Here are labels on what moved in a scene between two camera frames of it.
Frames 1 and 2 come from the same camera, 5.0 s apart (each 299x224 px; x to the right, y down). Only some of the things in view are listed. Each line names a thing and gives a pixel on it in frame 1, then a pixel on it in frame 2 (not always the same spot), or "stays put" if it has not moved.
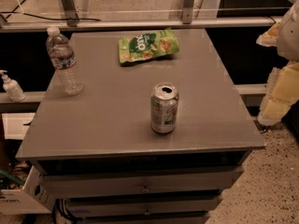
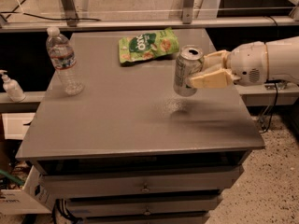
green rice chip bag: (147, 46) stays put
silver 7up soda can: (164, 107) to (190, 61)
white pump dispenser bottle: (12, 88) stays put
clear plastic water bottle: (64, 61) stays put
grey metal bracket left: (68, 4) stays put
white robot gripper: (289, 36) to (248, 63)
